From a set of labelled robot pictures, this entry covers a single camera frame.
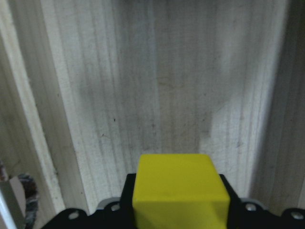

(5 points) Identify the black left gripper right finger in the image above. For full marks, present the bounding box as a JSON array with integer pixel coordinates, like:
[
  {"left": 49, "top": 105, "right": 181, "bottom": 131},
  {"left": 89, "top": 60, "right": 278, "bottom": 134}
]
[{"left": 220, "top": 174, "right": 241, "bottom": 215}]

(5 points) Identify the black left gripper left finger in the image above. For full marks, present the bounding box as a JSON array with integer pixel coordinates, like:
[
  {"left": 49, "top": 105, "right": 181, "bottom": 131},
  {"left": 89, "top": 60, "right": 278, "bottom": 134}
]
[{"left": 120, "top": 173, "right": 136, "bottom": 215}]

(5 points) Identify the yellow block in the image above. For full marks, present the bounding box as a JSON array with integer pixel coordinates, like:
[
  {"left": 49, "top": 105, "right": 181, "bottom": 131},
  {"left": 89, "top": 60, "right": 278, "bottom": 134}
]
[{"left": 132, "top": 154, "right": 230, "bottom": 229}]

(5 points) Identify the light wooden drawer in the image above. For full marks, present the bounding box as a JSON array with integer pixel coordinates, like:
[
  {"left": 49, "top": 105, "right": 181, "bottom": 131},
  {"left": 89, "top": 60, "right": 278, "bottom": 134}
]
[{"left": 0, "top": 0, "right": 305, "bottom": 229}]

